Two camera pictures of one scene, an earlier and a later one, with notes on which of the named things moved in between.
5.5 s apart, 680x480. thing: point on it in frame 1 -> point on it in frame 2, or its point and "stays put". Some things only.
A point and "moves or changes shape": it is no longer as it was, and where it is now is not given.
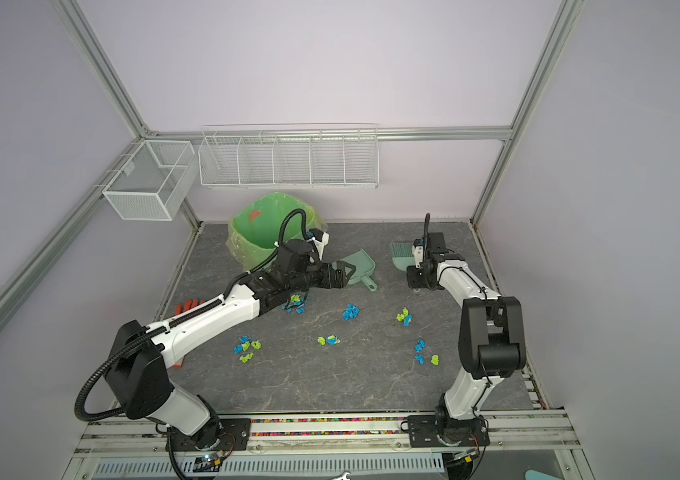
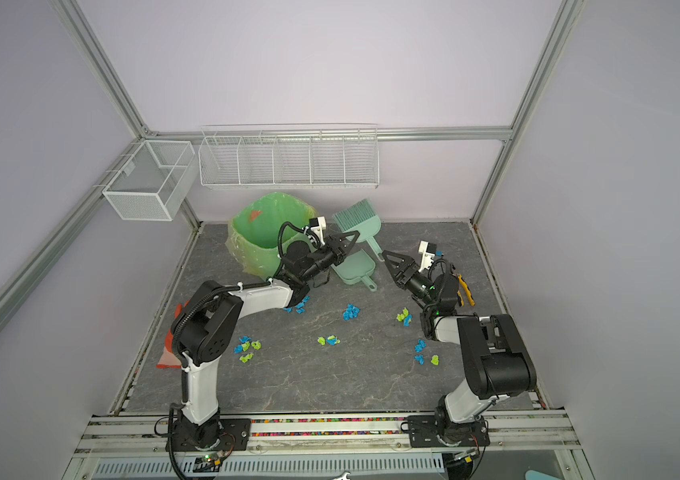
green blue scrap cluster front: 332,340 stays put
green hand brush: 402,255 moves or changes shape
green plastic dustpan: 364,265 stays put
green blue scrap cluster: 405,317 stays put
